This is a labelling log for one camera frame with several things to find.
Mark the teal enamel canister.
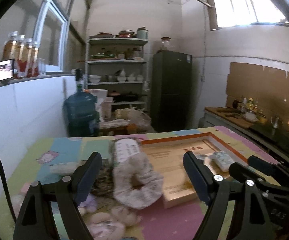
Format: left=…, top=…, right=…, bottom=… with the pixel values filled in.
left=136, top=27, right=148, bottom=40

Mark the brown cardboard wall sheet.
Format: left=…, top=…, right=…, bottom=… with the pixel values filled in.
left=226, top=62, right=289, bottom=128

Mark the white tissue packet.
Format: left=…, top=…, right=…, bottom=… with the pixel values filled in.
left=207, top=151, right=235, bottom=172

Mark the black refrigerator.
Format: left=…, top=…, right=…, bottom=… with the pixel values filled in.
left=150, top=50, right=192, bottom=132

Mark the plastic bag of vegetables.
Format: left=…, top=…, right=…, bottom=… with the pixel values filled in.
left=114, top=107, right=151, bottom=132

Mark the blue water jug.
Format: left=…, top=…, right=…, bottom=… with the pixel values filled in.
left=63, top=69, right=100, bottom=137

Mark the grey metal shelf rack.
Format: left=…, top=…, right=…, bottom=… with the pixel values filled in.
left=84, top=34, right=150, bottom=109

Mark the white bear purple dress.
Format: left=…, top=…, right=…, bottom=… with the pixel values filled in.
left=78, top=194, right=142, bottom=239

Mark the leopard print fabric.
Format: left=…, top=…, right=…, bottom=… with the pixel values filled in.
left=90, top=159, right=114, bottom=198

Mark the colourful cartoon play mat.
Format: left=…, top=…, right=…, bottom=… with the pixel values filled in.
left=7, top=126, right=275, bottom=239

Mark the pack of tea bottles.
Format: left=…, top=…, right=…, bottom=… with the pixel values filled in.
left=1, top=31, right=39, bottom=79

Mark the aluminium sliding window frame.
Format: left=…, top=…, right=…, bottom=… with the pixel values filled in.
left=33, top=0, right=69, bottom=73

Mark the glass jar on fridge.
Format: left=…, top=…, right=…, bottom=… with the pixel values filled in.
left=161, top=36, right=171, bottom=50

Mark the orange rimmed cardboard box tray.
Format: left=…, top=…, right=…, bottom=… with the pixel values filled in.
left=140, top=131, right=250, bottom=209

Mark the kitchen counter with cutting board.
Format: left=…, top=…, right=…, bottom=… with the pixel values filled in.
left=199, top=107, right=289, bottom=168

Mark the white bowl on counter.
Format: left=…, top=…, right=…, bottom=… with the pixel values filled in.
left=243, top=111, right=258, bottom=122

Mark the group of condiment bottles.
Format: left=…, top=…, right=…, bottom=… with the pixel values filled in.
left=232, top=96, right=267, bottom=124

